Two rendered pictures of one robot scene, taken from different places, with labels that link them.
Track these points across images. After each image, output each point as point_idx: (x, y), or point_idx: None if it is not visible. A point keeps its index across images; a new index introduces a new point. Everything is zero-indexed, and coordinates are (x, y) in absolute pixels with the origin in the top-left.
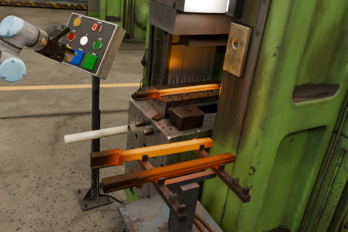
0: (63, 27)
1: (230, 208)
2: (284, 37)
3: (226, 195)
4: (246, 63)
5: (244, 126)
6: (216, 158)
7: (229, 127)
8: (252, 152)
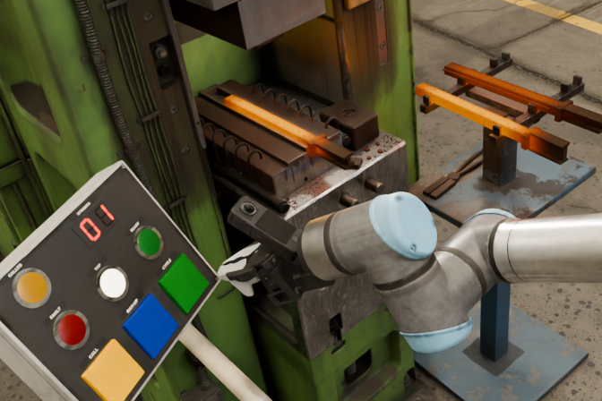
0: (253, 204)
1: None
2: None
3: None
4: None
5: (389, 52)
6: (469, 71)
7: (374, 76)
8: (408, 66)
